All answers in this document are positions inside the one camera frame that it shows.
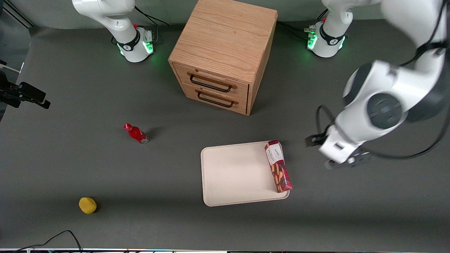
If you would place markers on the wooden two-drawer cabinet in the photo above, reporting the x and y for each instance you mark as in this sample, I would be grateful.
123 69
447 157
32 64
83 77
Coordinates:
225 45

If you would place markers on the dark metal frame rail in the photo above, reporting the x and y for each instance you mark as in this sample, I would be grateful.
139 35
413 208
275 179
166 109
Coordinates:
17 14

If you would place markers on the yellow lemon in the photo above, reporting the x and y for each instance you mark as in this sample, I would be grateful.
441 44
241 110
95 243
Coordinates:
87 205

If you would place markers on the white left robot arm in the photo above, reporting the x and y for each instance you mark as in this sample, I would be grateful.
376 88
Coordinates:
386 91

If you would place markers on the small red bottle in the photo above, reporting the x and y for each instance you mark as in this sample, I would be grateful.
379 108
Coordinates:
137 134

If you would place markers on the cream rectangular tray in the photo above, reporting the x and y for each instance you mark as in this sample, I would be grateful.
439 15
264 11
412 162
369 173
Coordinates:
239 174

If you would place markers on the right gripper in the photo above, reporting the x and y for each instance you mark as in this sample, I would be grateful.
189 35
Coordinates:
10 92

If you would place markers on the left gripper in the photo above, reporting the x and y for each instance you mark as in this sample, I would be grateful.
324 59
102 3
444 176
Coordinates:
319 138

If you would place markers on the red cookie box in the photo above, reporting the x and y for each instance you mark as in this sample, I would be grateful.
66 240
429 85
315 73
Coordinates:
278 165

